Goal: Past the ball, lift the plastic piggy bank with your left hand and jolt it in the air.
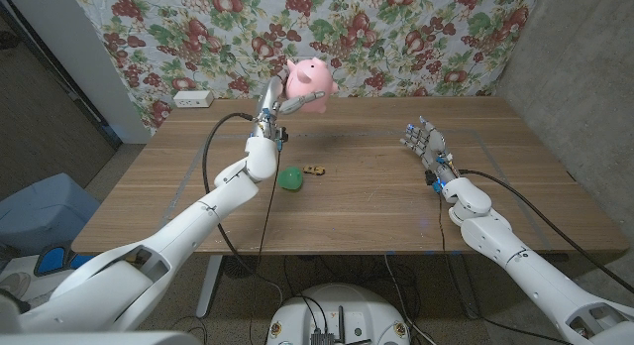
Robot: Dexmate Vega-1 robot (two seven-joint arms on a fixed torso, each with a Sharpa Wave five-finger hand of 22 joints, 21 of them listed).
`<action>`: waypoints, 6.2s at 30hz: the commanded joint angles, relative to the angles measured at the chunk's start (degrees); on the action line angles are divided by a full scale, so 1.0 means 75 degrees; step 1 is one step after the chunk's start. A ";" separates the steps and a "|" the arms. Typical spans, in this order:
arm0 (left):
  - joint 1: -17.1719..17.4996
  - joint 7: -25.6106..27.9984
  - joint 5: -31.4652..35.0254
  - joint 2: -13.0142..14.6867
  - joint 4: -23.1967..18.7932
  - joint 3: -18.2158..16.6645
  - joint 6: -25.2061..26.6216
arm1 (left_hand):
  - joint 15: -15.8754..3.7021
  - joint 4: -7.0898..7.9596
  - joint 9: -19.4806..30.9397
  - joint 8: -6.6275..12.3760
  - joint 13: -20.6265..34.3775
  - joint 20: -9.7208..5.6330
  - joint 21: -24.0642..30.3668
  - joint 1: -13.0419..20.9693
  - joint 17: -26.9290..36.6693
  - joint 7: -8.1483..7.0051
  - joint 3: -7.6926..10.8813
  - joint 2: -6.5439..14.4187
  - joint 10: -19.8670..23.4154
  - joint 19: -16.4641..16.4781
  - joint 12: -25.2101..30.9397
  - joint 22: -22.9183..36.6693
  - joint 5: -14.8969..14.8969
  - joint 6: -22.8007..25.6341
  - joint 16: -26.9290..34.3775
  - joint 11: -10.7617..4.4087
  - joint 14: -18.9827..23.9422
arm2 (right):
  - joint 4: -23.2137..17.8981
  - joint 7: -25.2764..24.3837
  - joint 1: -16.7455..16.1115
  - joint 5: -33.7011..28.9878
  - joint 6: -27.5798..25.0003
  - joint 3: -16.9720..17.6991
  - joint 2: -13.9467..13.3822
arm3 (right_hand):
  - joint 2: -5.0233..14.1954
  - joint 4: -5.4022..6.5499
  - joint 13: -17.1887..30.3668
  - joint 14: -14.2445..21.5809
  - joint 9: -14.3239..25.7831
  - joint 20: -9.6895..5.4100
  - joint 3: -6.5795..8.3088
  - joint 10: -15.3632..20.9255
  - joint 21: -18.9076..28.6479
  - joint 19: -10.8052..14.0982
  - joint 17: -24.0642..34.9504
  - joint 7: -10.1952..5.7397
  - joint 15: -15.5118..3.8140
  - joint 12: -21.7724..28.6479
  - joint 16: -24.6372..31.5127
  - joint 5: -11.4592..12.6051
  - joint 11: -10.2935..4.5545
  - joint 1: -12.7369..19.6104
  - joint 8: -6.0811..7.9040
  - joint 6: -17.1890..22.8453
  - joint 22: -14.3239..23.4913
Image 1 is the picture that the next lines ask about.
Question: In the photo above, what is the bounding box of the grey floor cable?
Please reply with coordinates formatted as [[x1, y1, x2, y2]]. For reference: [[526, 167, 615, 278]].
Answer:
[[383, 254, 438, 345]]

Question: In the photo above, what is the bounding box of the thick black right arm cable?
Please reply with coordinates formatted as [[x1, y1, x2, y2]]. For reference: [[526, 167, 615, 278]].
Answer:
[[458, 168, 634, 295]]

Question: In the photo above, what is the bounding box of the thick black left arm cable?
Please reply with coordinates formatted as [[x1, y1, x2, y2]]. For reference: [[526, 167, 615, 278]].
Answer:
[[201, 111, 283, 311]]

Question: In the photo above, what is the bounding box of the green ball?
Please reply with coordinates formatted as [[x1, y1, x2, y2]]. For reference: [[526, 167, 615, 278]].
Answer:
[[276, 166, 304, 191]]

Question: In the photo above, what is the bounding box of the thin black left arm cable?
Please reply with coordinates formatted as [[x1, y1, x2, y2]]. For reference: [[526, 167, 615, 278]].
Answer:
[[247, 149, 282, 345]]

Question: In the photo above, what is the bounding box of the grey table leg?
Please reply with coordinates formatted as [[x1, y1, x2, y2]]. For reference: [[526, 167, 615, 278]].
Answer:
[[448, 254, 482, 320]]

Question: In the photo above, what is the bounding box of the white table leg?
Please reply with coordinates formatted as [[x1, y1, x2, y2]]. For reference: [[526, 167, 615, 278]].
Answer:
[[195, 254, 224, 319]]

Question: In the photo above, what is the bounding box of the blue and black pad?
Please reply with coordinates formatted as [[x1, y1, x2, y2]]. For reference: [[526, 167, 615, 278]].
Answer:
[[33, 243, 98, 278]]

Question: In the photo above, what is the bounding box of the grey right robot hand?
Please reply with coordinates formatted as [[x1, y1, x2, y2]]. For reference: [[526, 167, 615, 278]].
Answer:
[[399, 115, 460, 185]]

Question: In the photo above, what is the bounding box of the floral fruit print backdrop cloth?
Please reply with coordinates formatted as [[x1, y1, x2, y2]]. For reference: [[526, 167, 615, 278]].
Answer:
[[68, 0, 544, 136]]

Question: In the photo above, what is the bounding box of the white power strip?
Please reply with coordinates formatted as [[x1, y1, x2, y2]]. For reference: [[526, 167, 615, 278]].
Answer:
[[172, 89, 215, 109]]

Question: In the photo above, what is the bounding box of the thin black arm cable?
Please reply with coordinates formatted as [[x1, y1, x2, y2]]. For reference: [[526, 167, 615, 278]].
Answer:
[[247, 149, 282, 345], [438, 188, 571, 345]]

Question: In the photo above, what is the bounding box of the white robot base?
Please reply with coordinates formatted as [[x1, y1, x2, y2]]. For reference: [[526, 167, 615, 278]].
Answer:
[[265, 284, 411, 345]]

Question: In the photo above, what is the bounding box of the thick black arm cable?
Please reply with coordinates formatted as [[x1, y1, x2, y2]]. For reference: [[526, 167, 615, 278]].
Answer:
[[458, 168, 634, 295], [201, 111, 283, 311]]

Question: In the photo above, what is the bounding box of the blue-grey bin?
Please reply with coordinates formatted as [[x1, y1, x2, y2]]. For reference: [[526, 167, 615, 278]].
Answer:
[[0, 172, 101, 257]]

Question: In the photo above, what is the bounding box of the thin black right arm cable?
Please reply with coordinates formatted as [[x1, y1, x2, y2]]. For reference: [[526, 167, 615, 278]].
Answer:
[[438, 188, 571, 345]]

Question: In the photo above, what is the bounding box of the grey shoe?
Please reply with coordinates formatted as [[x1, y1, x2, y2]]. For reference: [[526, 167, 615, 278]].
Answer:
[[0, 271, 32, 300]]

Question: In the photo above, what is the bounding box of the pink plastic piggy bank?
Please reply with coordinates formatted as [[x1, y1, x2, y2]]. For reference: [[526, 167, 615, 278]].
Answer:
[[285, 57, 340, 115]]

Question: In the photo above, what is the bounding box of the round black floor fan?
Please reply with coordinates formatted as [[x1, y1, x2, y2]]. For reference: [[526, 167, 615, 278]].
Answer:
[[221, 254, 263, 280]]

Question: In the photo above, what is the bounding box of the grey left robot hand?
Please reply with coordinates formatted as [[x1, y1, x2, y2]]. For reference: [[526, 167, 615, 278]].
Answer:
[[250, 75, 328, 148]]

